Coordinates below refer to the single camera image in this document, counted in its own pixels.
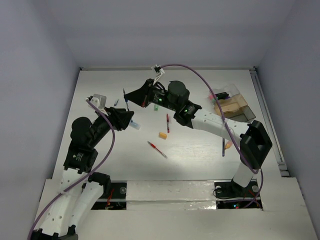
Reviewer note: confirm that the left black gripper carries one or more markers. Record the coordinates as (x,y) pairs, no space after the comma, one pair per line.
(119,117)

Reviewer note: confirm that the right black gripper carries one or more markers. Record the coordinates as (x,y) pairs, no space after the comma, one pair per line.
(142,96)

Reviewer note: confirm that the blue gel pen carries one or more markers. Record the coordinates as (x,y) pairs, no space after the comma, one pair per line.
(126,101)

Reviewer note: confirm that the light blue highlighter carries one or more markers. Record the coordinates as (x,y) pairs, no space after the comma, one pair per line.
(135,125)

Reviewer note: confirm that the red gel pen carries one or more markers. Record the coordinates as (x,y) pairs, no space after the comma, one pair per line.
(159,151)

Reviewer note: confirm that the purple gel pen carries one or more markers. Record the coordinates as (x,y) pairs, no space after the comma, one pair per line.
(223,147)

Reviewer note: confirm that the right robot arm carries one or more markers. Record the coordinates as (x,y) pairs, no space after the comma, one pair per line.
(252,139)

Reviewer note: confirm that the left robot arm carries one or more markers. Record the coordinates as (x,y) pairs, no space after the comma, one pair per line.
(80,185)

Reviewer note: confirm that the green highlighter cap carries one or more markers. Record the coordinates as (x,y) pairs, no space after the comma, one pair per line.
(156,108)

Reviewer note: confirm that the red pen with clip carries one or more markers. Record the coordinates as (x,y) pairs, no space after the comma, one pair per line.
(168,123)

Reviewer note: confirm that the clear organizer container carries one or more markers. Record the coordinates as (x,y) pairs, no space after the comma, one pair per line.
(233,104)

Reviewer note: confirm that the pink orange highlighter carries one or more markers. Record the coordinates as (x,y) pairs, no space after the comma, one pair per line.
(228,145)

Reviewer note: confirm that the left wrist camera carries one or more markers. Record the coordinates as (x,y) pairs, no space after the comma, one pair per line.
(98,100)

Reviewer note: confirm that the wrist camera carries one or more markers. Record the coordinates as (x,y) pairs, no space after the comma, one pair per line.
(98,100)
(159,72)

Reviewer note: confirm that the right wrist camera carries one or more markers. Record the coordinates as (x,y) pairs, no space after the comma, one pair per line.
(159,72)

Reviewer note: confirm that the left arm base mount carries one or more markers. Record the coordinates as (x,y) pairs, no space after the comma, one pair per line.
(115,199)

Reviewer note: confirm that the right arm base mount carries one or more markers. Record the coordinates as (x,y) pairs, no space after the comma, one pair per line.
(230,195)

